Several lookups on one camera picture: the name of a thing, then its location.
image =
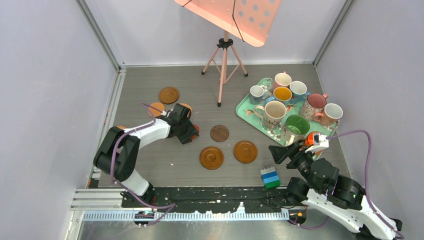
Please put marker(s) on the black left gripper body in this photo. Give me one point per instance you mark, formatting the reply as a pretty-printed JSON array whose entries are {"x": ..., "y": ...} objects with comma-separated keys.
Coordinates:
[{"x": 186, "y": 130}]

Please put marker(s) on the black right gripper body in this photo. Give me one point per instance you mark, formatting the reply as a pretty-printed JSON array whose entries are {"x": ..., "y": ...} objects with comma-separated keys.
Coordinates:
[{"x": 300, "y": 159}]

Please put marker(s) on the red round paper coaster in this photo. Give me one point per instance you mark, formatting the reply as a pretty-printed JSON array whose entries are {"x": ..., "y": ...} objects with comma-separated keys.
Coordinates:
[{"x": 197, "y": 129}]

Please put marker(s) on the woven rattan coaster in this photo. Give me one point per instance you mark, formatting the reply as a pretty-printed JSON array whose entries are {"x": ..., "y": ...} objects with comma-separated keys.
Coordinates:
[
  {"x": 187, "y": 106},
  {"x": 121, "y": 127}
]

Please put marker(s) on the light plain wooden coaster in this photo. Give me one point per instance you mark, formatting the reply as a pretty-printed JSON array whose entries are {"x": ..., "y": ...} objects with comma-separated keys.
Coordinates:
[{"x": 156, "y": 109}]

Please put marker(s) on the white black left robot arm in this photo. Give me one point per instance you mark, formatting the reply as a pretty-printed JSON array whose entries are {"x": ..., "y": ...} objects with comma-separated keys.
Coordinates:
[{"x": 118, "y": 151}]

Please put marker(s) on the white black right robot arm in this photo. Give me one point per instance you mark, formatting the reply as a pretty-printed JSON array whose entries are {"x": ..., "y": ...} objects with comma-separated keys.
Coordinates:
[{"x": 341, "y": 198}]

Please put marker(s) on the ridged brown coaster back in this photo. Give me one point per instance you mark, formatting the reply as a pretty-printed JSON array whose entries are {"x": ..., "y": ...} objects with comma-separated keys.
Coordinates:
[{"x": 168, "y": 95}]

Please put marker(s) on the ridged brown coaster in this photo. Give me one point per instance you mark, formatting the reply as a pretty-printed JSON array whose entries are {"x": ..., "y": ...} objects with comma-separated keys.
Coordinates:
[
  {"x": 245, "y": 151},
  {"x": 168, "y": 95},
  {"x": 211, "y": 158}
]

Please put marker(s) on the ridged brown coaster front right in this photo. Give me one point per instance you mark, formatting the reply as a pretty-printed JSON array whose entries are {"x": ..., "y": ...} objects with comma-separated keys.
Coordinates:
[{"x": 245, "y": 151}]

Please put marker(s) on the dark walnut flat coaster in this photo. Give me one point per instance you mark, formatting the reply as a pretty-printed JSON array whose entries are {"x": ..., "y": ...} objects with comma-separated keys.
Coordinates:
[{"x": 219, "y": 133}]

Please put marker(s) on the ridged brown coaster front left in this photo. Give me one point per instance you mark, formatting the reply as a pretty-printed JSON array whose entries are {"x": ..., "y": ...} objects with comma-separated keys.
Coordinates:
[{"x": 211, "y": 158}]

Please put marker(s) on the orange mug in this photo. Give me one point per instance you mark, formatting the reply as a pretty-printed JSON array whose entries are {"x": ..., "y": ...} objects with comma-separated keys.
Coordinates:
[{"x": 310, "y": 139}]

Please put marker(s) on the blue green toy brick stack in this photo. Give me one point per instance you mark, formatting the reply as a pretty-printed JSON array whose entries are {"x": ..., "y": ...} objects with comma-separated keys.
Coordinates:
[{"x": 270, "y": 178}]

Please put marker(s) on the green inside cream mug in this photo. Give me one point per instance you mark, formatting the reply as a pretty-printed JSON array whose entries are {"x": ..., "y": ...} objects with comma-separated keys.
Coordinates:
[{"x": 294, "y": 129}]

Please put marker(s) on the cream shell pattern mug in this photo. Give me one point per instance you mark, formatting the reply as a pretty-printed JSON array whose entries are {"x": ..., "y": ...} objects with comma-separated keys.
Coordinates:
[{"x": 271, "y": 114}]

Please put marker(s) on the mint green floral tray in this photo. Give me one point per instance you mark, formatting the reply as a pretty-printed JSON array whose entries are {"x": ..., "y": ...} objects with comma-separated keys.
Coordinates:
[{"x": 245, "y": 110}]

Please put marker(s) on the peach mug white inside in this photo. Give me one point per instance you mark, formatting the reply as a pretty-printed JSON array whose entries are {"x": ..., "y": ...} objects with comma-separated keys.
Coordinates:
[{"x": 330, "y": 114}]

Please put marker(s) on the pink inside floral mug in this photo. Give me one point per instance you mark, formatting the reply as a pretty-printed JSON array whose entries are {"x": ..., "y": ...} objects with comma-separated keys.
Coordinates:
[{"x": 314, "y": 103}]

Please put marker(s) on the yellow inside blue mug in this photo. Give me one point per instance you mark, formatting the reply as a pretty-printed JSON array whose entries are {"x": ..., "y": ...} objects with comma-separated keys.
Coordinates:
[{"x": 282, "y": 94}]

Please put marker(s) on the small blue patterned mug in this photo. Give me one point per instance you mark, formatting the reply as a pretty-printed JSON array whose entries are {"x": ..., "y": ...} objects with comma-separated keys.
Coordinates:
[{"x": 256, "y": 93}]

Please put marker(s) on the white inside teal mug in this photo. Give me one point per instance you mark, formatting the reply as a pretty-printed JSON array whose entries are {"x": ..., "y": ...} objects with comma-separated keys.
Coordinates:
[{"x": 299, "y": 90}]

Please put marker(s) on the pink white inside mug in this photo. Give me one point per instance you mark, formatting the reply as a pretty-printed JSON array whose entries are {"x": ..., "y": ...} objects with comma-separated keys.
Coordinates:
[{"x": 281, "y": 80}]

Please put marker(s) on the pink music stand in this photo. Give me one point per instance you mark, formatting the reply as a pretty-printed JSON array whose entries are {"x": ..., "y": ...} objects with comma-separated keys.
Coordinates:
[{"x": 248, "y": 20}]

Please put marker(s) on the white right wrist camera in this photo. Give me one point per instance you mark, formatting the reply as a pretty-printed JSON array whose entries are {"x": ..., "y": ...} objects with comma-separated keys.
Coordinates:
[{"x": 321, "y": 143}]

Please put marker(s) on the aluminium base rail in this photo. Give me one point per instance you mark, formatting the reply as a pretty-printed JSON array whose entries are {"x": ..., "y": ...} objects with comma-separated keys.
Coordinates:
[{"x": 188, "y": 204}]

